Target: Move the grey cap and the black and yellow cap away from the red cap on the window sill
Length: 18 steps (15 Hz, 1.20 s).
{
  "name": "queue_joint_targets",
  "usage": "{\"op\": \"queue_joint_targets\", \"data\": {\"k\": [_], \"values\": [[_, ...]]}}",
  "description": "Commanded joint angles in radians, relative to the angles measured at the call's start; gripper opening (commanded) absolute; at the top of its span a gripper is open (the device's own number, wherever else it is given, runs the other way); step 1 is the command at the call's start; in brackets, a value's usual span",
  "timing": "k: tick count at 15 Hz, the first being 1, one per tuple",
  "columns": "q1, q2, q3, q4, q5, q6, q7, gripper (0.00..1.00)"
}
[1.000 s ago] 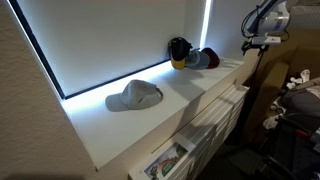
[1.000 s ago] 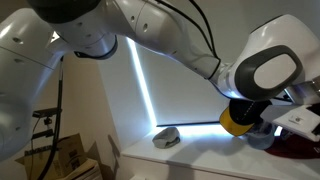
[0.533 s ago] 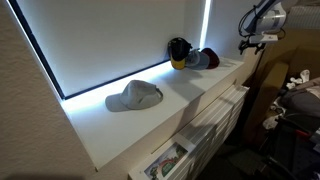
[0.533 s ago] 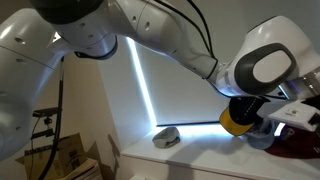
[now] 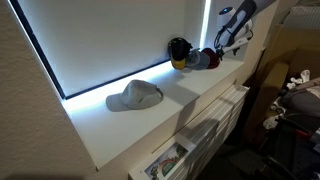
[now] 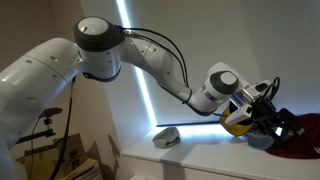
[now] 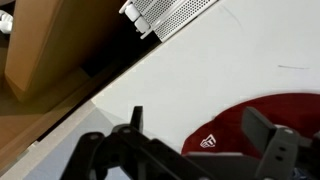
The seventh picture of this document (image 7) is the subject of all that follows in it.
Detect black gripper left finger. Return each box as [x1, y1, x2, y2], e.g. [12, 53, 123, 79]
[59, 105, 214, 180]

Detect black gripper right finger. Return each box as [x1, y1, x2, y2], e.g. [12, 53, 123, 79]
[241, 106, 320, 180]

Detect red baseball cap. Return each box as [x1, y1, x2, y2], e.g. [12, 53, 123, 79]
[180, 93, 320, 159]

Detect large brown cardboard box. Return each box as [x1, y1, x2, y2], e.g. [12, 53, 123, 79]
[4, 0, 134, 102]

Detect white socks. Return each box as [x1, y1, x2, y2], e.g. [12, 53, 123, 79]
[0, 9, 14, 35]

